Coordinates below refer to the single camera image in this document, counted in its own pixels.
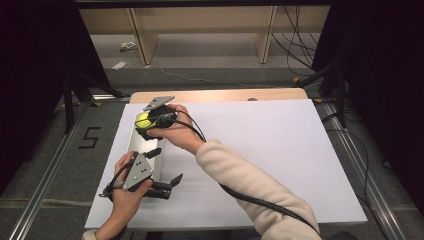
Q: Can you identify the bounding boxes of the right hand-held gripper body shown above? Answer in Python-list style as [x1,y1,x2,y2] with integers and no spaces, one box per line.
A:
[143,95,178,130]

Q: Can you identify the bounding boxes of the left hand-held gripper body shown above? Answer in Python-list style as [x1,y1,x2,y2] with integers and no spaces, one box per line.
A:
[122,151,174,200]

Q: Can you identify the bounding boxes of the white plastic bin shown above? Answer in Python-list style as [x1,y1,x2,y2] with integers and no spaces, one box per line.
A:
[126,110,167,183]

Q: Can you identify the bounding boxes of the yellow tennis ball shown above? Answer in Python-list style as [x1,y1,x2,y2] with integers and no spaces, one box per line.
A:
[136,112,157,130]

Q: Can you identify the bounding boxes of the person's right hand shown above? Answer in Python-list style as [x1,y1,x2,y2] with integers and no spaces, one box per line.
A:
[146,103,206,156]

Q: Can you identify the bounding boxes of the person's left hand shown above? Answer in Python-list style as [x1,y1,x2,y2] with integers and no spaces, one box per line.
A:
[111,151,155,228]

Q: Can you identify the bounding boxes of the crumpled white paper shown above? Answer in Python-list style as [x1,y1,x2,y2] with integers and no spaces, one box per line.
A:
[119,41,138,53]

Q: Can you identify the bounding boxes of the light wooden desk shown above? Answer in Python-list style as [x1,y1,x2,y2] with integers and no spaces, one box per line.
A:
[79,5,331,66]

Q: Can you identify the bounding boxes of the black stand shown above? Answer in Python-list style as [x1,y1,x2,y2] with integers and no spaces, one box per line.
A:
[61,71,124,134]
[294,63,348,129]

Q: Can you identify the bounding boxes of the white foam board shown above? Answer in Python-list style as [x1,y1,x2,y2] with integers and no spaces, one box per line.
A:
[84,98,368,231]

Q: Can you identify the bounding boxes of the dark curtain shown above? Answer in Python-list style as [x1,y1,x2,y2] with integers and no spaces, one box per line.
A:
[0,0,111,198]
[313,0,424,208]

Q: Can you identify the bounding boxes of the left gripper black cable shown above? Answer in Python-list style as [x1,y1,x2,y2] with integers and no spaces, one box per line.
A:
[98,159,136,203]

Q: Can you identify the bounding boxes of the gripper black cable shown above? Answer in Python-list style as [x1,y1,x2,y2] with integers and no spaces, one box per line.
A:
[98,159,136,203]
[134,111,323,240]

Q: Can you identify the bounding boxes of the white floor cable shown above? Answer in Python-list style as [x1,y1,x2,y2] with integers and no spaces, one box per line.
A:
[159,68,278,89]

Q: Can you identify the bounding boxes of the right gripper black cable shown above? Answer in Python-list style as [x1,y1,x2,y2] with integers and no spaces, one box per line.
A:
[134,111,323,240]

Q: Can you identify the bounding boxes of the hanging black cables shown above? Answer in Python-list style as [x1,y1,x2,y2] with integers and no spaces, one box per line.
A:
[271,5,321,76]

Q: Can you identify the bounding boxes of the black floor cable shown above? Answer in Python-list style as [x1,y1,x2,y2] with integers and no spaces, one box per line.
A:
[321,113,381,228]

